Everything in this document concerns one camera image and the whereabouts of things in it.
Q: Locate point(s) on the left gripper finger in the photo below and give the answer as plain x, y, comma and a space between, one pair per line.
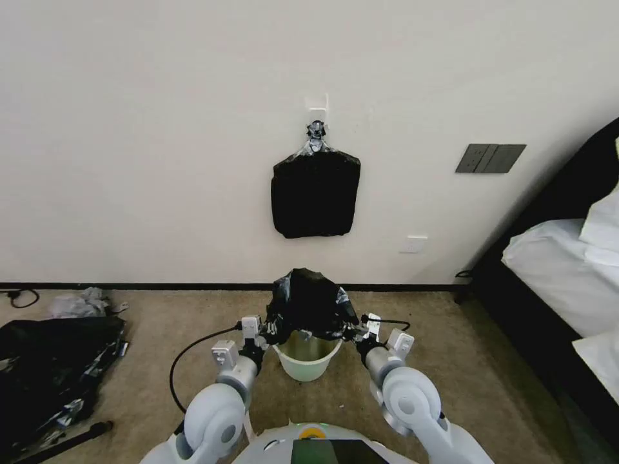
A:
272, 340
273, 323

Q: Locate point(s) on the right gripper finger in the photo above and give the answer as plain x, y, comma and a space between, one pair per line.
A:
349, 337
351, 323

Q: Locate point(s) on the black plastic trash bag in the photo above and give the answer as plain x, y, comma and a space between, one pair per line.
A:
309, 304

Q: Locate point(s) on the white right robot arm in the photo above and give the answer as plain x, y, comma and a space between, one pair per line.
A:
411, 401

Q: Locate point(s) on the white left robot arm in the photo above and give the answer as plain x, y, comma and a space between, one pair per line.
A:
217, 415

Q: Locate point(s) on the pale green trash bin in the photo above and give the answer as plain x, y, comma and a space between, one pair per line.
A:
305, 362

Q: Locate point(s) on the black bag hanging flat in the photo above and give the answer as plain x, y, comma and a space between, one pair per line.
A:
314, 198

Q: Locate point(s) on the crumpled clear plastic bag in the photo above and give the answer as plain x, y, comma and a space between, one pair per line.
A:
77, 303

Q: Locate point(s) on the black trash bag pile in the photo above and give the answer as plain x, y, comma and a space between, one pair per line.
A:
48, 367

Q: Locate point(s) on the white robot chest shell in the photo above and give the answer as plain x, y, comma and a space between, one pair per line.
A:
290, 447

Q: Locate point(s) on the black baseboard strip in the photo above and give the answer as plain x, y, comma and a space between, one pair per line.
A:
145, 286

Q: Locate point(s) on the small grey scrap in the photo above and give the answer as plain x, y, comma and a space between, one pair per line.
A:
122, 307

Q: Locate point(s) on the white bed mattress sheet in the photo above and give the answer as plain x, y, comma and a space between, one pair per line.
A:
551, 266

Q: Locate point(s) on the black rod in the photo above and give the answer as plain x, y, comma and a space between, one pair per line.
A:
63, 439

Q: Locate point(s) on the white folded duvet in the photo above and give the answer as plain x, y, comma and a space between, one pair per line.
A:
599, 357

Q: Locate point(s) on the white pillow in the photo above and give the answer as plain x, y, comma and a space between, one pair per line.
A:
604, 227

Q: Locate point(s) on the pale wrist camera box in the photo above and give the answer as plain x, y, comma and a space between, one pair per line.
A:
371, 323
251, 326

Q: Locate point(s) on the white wall socket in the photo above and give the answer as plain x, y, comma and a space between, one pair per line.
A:
413, 244

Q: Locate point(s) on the black bed frame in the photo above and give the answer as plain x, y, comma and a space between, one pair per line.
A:
522, 314

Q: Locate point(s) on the dark grey switch panel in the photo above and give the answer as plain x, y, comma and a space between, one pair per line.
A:
491, 158

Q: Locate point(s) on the white adhesive wall hook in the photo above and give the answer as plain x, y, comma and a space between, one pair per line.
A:
316, 102

